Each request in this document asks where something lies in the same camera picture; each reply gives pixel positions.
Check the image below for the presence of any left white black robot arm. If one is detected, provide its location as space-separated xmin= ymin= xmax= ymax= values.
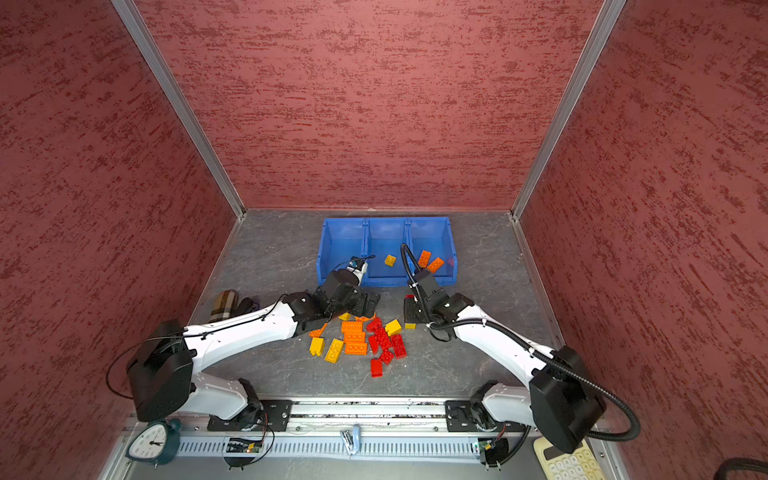
xmin=126 ymin=257 xmax=380 ymax=431

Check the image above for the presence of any plaid cloth pouch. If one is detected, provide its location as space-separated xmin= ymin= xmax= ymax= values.
xmin=209 ymin=290 xmax=239 ymax=323

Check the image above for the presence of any blue three-compartment bin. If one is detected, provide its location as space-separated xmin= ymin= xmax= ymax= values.
xmin=316 ymin=217 xmax=458 ymax=288

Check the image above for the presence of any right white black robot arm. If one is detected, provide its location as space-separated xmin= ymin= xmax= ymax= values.
xmin=406 ymin=269 xmax=641 ymax=453

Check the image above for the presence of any red lego cluster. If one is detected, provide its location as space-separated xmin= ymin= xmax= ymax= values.
xmin=366 ymin=318 xmax=408 ymax=365

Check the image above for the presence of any orange lego left slanted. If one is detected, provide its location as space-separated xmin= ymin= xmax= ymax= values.
xmin=309 ymin=324 xmax=328 ymax=338

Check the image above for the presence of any beige calculator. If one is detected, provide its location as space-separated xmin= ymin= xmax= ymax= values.
xmin=533 ymin=437 xmax=606 ymax=480

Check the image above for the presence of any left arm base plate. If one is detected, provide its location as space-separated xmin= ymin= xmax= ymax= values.
xmin=207 ymin=399 xmax=294 ymax=432

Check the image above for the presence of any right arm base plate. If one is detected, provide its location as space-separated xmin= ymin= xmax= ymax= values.
xmin=444 ymin=400 xmax=526 ymax=434

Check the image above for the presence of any yellow long lego bottom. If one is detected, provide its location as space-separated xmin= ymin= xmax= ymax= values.
xmin=325 ymin=339 xmax=344 ymax=364

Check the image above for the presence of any green alarm clock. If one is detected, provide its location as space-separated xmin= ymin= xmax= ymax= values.
xmin=125 ymin=419 xmax=182 ymax=466

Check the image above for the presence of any red lego bottom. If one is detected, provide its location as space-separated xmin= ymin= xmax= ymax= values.
xmin=370 ymin=358 xmax=383 ymax=378

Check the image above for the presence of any orange lego stack centre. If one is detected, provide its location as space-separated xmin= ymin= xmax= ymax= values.
xmin=341 ymin=321 xmax=368 ymax=356

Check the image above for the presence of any silver clip on rail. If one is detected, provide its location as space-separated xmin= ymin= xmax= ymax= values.
xmin=340 ymin=424 xmax=362 ymax=457

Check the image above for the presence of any yellow lego bottom left small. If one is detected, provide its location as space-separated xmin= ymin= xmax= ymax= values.
xmin=309 ymin=337 xmax=325 ymax=357

